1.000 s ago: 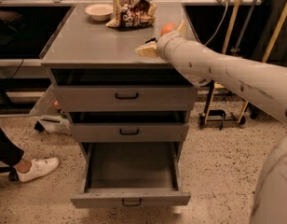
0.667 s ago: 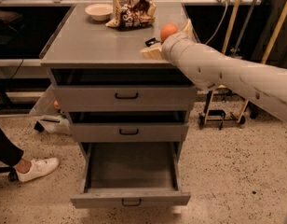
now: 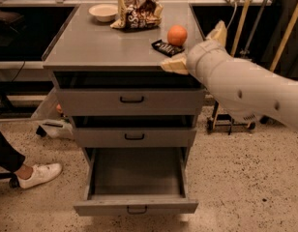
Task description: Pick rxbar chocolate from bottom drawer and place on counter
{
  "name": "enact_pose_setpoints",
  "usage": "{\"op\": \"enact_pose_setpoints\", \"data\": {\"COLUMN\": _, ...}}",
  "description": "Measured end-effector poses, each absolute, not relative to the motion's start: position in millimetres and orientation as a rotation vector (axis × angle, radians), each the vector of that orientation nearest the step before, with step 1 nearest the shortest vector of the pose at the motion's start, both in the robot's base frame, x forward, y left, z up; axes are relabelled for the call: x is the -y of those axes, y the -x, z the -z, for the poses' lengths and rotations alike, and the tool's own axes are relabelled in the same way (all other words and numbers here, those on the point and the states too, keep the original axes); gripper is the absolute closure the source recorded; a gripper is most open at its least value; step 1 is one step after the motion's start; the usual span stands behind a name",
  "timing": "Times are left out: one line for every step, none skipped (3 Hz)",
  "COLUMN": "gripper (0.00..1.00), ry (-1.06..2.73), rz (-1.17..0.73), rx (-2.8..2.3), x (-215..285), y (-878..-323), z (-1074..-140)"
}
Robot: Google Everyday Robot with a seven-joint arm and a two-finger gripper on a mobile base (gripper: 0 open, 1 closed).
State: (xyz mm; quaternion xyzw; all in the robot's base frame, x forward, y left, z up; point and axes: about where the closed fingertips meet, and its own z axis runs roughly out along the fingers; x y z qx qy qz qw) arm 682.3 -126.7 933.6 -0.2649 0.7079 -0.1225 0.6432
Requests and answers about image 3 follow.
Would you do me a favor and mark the orange fruit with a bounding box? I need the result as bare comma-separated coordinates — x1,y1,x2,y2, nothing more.
167,25,188,46

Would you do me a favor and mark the grey drawer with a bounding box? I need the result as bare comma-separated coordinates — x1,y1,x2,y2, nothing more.
55,89,204,116
74,147,198,216
73,128,196,148

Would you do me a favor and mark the white bowl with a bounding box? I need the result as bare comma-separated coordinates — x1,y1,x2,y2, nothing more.
89,4,118,22

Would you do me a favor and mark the grey middle drawer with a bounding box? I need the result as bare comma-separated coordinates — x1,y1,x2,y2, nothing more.
73,128,196,148

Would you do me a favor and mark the grey drawer cabinet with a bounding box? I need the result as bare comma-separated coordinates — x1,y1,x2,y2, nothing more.
41,2,215,166

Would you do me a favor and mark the grey bottom drawer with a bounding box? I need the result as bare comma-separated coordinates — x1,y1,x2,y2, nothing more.
74,147,198,216

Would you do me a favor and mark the clear plastic bag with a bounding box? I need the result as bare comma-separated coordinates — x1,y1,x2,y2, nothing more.
31,88,74,139

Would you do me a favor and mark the grey top drawer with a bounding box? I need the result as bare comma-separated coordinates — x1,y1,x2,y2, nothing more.
55,89,204,116

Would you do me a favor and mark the yellow hand truck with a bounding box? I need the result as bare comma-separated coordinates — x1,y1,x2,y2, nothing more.
207,0,298,131

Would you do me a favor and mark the black trouser leg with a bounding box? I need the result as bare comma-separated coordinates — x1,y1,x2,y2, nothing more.
0,127,26,174

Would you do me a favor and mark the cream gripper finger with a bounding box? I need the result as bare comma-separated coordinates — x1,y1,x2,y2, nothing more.
206,20,227,46
161,53,189,75

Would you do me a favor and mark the white sneaker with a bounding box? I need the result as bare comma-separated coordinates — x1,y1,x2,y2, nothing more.
18,163,63,189

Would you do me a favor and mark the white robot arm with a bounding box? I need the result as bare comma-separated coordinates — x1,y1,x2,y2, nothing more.
161,21,298,131

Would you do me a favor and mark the white cable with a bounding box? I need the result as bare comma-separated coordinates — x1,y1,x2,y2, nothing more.
225,2,238,31

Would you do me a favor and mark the black rxbar chocolate bar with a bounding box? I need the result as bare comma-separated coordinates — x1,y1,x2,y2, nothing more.
151,40,185,57

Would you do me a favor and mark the brown chip bag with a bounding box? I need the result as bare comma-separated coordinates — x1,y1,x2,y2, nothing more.
110,0,164,30

